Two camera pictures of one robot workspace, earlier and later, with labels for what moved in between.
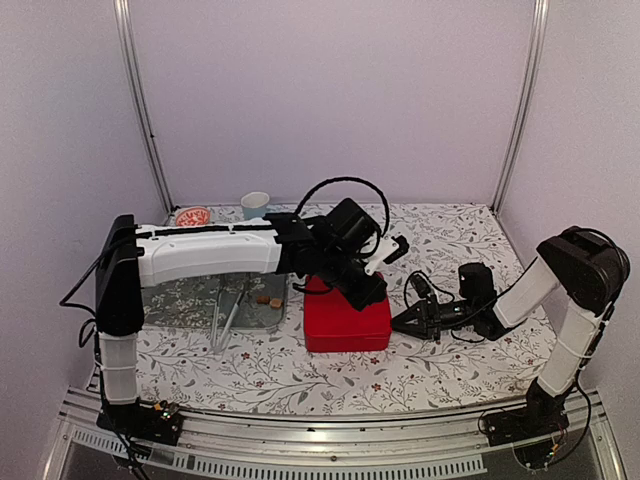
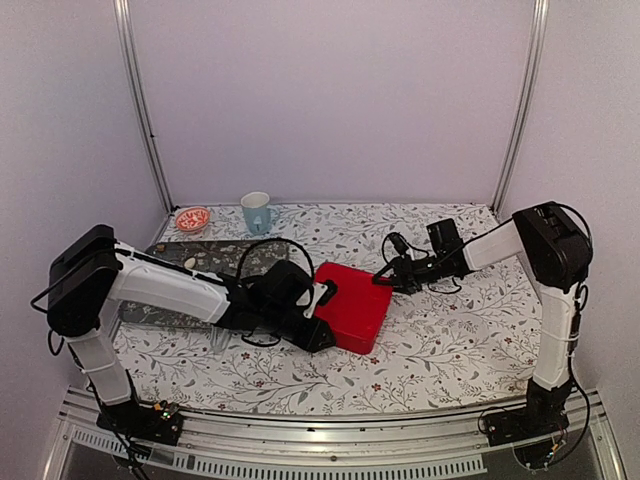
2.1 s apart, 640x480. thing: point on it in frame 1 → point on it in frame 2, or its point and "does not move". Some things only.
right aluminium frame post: [533, 77] does not move
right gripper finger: [417, 331] → [389, 282]
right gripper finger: [412, 313] → [375, 276]
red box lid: [329, 313] does not move
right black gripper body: [434, 321] → [421, 276]
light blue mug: [254, 205] does not move
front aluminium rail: [225, 446] does not move
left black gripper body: [359, 298] → [298, 336]
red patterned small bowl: [193, 216] does not move
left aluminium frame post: [123, 16] does not move
